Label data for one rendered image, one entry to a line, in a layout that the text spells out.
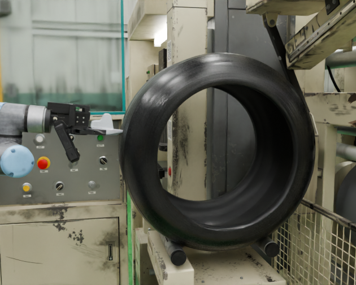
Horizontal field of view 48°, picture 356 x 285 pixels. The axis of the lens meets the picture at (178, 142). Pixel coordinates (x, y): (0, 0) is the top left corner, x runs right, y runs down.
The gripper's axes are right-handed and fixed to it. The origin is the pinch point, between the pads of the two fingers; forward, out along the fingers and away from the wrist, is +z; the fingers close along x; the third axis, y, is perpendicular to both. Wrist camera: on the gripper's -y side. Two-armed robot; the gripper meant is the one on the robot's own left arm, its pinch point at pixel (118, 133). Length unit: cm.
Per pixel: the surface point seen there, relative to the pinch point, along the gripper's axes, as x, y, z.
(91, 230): 49, -46, -5
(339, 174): 45, -15, 103
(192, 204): 15.5, -24.2, 28.2
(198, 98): 26.1, 12.4, 29.0
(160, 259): -2.4, -36.3, 15.4
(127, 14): 902, 207, 53
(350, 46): 8, 35, 75
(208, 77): -11.9, 17.8, 21.5
